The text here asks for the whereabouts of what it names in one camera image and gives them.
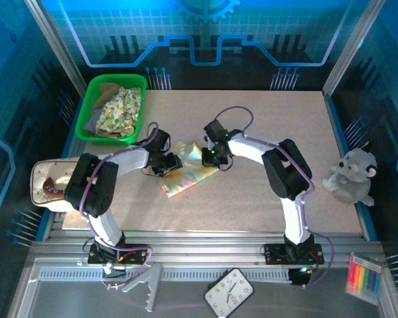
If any lavender skirt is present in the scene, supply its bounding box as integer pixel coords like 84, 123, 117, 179
82, 109, 102, 133

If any aluminium frame post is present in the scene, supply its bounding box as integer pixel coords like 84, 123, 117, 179
321, 0, 385, 97
23, 0, 87, 97

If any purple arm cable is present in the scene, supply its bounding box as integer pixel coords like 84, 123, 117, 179
79, 121, 154, 291
214, 105, 335, 290

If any lemon print skirt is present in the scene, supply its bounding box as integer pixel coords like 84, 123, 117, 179
95, 85, 143, 136

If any pastel floral skirt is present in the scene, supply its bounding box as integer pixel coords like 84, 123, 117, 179
159, 140, 220, 199

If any grey slotted cable duct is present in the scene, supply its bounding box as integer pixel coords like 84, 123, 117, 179
38, 268, 295, 283

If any grey plush toy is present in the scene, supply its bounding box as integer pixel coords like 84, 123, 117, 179
322, 141, 379, 208

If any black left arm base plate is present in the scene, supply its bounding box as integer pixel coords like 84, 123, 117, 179
88, 243, 149, 266

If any khaki skirt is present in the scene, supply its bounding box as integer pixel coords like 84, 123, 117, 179
92, 81, 125, 110

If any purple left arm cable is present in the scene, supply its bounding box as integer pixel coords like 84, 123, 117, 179
79, 121, 154, 291

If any cream quilted bag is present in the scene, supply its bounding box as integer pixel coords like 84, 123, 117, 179
29, 158, 87, 213

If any aluminium frame rail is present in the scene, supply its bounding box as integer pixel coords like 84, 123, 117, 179
29, 231, 385, 266

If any black controller box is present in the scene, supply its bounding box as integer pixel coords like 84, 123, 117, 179
287, 266, 312, 288

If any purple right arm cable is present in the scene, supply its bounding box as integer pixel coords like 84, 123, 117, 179
214, 105, 335, 290

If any white black-rimmed clock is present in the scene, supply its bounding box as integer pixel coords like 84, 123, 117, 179
204, 267, 255, 318

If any coloured marker pack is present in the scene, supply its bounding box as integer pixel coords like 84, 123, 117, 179
344, 252, 384, 305

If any green plastic basket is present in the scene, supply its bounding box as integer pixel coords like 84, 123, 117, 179
74, 73, 149, 146

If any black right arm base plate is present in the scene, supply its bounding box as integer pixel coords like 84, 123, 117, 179
263, 243, 325, 266

